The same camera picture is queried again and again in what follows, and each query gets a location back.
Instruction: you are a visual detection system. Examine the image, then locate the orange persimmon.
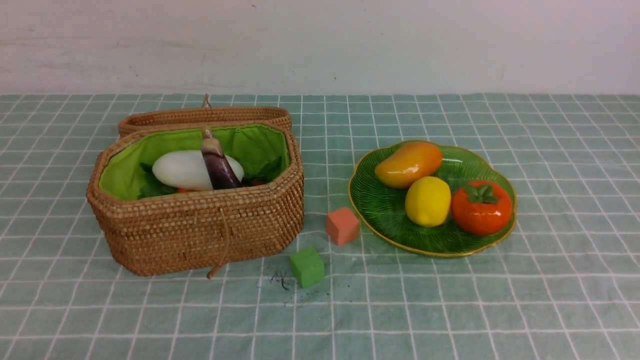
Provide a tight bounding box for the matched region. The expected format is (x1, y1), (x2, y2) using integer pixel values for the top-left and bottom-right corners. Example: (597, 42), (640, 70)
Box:
(451, 180), (514, 237)

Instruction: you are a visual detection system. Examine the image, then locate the orange foam cube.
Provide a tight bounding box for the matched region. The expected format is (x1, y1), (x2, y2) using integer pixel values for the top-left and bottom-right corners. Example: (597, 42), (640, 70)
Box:
(326, 207), (361, 246)

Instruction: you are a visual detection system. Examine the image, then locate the yellow lemon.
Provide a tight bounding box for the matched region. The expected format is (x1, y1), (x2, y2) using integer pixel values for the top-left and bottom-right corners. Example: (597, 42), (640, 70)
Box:
(404, 177), (451, 228)

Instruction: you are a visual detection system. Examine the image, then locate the green glass leaf plate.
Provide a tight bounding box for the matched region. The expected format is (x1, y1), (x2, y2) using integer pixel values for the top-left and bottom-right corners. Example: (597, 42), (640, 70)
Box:
(348, 140), (518, 258)

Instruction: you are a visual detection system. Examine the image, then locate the purple eggplant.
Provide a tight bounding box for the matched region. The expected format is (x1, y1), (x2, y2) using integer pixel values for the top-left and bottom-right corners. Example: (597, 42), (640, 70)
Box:
(200, 128), (243, 191)

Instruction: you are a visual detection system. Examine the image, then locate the green checkered tablecloth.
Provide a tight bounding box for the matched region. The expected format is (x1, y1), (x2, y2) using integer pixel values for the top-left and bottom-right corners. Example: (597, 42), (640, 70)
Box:
(0, 93), (640, 360)

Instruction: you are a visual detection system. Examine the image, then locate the woven wicker basket green lining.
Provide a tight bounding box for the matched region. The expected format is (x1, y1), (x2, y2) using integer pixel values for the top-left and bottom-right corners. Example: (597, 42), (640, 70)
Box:
(86, 121), (305, 278)

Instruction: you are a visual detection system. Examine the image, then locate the white radish with leaves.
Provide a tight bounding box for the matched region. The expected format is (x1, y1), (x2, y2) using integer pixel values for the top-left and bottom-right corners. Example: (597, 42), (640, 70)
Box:
(137, 150), (284, 199)

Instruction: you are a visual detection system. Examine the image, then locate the orange carrot with leaves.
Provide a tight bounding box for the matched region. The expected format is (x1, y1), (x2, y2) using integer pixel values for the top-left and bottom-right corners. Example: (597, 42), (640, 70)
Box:
(176, 180), (265, 194)

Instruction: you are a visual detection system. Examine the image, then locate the yellow orange mango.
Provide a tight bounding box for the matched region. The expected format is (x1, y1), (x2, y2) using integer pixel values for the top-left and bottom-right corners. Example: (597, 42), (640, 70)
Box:
(374, 141), (444, 190)

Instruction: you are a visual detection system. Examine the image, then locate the woven wicker basket lid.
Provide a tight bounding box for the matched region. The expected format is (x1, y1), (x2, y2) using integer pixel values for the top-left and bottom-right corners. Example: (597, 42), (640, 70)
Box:
(118, 95), (293, 138)

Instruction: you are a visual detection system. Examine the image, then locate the green foam cube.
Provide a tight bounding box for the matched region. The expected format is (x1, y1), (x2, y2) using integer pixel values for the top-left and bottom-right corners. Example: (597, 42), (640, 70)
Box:
(289, 246), (326, 289)

